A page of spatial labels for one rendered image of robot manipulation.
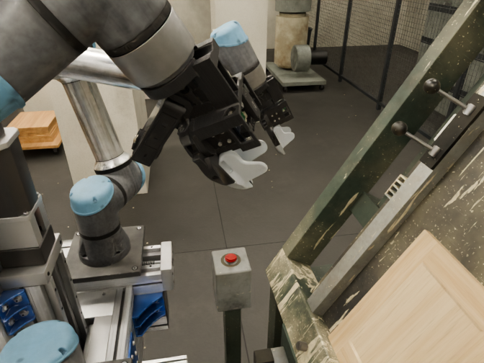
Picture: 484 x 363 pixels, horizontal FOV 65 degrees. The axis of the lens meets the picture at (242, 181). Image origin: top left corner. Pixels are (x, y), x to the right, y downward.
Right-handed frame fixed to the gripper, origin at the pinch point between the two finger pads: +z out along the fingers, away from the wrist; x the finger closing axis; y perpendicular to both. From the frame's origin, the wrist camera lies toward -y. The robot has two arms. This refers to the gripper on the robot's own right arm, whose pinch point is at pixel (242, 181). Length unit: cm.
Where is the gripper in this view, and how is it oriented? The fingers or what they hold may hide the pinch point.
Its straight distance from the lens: 52.4
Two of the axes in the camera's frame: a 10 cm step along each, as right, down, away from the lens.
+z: 4.7, 5.6, 6.8
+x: 0.4, -7.9, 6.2
